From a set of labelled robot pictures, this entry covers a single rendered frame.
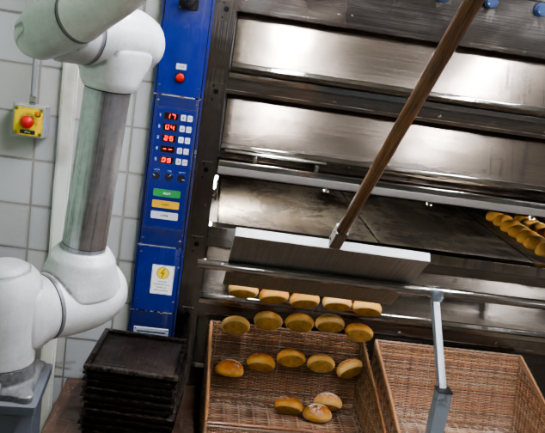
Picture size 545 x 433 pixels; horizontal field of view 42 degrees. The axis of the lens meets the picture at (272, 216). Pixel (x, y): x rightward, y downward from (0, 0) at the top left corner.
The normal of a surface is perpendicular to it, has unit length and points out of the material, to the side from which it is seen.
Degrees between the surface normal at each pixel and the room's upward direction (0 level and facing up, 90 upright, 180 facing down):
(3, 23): 90
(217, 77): 90
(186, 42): 90
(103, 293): 92
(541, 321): 70
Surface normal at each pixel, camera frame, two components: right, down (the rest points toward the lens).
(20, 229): 0.06, 0.24
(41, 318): 0.83, 0.20
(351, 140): 0.11, -0.10
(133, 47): 0.72, 0.49
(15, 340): 0.66, 0.28
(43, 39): -0.44, 0.65
